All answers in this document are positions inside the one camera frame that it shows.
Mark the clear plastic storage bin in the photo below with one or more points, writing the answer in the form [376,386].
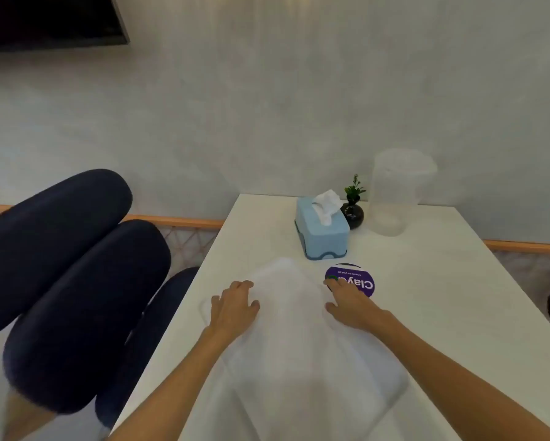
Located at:
[298,344]

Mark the person's left forearm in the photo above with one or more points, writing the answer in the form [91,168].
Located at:
[173,385]

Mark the wooden rail with rattan panel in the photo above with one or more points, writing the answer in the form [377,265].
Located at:
[187,221]

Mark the person's left hand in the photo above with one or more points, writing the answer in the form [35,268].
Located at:
[231,314]

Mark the dark blue chair seat cushion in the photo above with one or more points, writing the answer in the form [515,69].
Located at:
[155,326]

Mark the person's right forearm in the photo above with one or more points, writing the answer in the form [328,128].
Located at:
[458,376]

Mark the white tissue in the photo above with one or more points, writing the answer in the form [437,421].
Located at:
[327,205]

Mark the clear plastic pitcher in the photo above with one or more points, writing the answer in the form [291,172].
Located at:
[394,197]

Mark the person's left thumb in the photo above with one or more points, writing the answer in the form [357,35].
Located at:
[252,307]

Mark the dark blue padded chair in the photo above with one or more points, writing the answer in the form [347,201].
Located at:
[49,243]
[86,316]

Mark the small plant in black vase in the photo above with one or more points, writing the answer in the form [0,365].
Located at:
[354,211]

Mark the person's right thumb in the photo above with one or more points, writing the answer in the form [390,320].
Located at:
[335,310]

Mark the blue tissue box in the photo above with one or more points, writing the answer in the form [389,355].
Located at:
[323,234]

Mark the person's left little finger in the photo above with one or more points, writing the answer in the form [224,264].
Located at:
[214,308]

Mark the black wall screen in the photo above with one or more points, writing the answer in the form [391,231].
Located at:
[49,18]

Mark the person's right hand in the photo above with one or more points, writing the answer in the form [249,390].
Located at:
[355,310]

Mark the round purple sticker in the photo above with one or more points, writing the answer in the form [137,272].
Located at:
[360,280]

